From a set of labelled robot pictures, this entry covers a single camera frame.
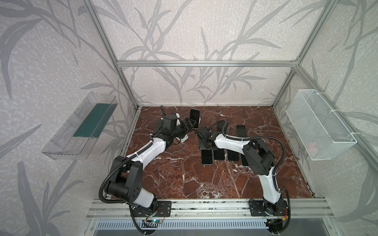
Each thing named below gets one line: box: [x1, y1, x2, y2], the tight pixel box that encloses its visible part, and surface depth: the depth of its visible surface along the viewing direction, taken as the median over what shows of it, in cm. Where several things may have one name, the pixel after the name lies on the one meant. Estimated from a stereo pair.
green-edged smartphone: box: [200, 149, 214, 166], surface depth 93 cm
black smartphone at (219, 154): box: [213, 148, 225, 161], surface depth 94 cm
